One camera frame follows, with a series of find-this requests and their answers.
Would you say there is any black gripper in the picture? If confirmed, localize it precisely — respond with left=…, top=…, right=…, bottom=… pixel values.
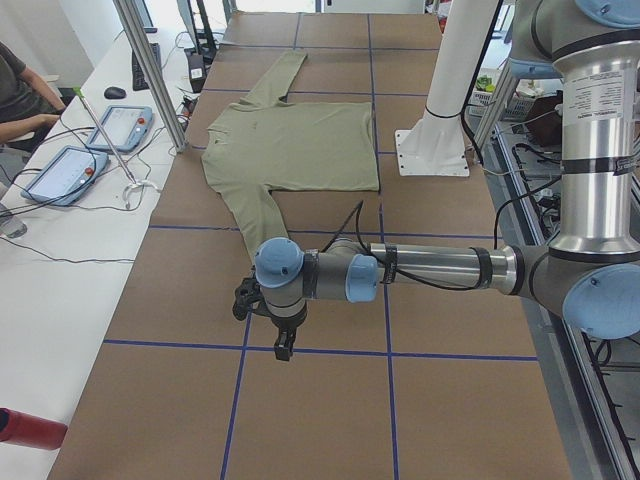
left=265, top=299, right=307, bottom=360

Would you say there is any olive green long-sleeve shirt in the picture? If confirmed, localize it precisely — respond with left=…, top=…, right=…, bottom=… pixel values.
left=202, top=50, right=379, bottom=256

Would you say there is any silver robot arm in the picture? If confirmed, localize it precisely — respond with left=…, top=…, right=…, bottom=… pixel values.
left=252, top=1, right=639, bottom=361

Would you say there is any far blue teach pendant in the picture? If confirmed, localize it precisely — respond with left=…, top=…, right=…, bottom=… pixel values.
left=99, top=105, right=153, bottom=153

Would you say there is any blue teach pendant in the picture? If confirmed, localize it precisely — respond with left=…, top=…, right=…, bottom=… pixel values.
left=99, top=105, right=153, bottom=153
left=21, top=146, right=109, bottom=206

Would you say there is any near blue teach pendant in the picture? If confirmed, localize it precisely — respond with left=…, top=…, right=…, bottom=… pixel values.
left=21, top=146, right=109, bottom=206

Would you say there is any red cylinder bottle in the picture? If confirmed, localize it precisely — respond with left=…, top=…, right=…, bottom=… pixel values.
left=1, top=408, right=68, bottom=450

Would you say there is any black box with white label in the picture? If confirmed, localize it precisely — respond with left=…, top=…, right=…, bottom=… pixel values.
left=187, top=53, right=207, bottom=93

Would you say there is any black keyboard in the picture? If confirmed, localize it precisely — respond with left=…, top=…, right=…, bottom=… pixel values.
left=131, top=42, right=163, bottom=92

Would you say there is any clear plastic bottle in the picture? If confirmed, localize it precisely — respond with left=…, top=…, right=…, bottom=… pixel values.
left=0, top=210, right=27, bottom=239

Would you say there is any black computer mouse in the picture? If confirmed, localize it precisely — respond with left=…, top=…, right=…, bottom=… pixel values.
left=103, top=86, right=127, bottom=100

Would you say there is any metal rod with green tip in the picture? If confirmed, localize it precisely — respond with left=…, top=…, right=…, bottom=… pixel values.
left=74, top=88, right=161, bottom=210

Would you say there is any white basket with green items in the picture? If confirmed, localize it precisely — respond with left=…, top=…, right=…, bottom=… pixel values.
left=467, top=75, right=534, bottom=120

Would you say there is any seated person in dark shirt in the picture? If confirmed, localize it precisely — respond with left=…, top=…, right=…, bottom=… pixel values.
left=1, top=43, right=66, bottom=153

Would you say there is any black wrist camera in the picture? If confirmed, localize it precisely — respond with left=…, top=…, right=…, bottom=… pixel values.
left=232, top=276, right=268, bottom=321

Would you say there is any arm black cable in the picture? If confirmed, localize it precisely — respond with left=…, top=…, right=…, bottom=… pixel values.
left=322, top=199, right=566, bottom=291

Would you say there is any white camera mast with base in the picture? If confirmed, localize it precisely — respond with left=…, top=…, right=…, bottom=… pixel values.
left=395, top=0, right=502, bottom=177

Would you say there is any aluminium frame post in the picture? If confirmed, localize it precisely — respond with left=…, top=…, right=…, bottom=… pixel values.
left=113, top=0, right=187, bottom=153

